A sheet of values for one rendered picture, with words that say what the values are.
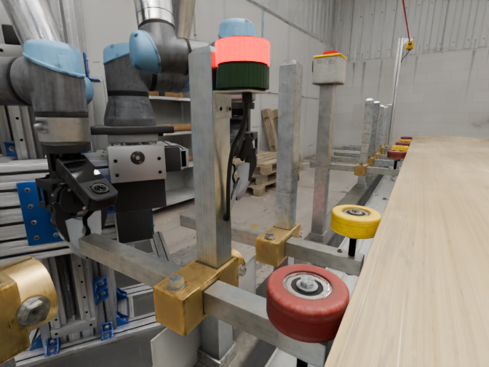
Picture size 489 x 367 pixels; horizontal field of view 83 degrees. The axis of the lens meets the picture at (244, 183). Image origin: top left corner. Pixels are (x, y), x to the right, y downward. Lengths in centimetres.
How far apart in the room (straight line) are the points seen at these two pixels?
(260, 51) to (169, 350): 39
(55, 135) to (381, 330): 49
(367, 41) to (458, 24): 182
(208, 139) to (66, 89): 26
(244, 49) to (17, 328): 29
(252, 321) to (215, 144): 21
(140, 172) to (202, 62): 47
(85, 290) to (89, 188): 71
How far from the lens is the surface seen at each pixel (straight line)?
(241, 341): 53
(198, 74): 35
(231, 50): 31
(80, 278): 113
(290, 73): 56
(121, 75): 89
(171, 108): 363
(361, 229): 49
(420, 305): 32
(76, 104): 52
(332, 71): 79
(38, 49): 53
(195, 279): 37
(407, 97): 801
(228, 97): 35
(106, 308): 130
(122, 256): 47
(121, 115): 87
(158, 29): 64
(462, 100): 796
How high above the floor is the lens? 107
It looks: 14 degrees down
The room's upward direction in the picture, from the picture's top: straight up
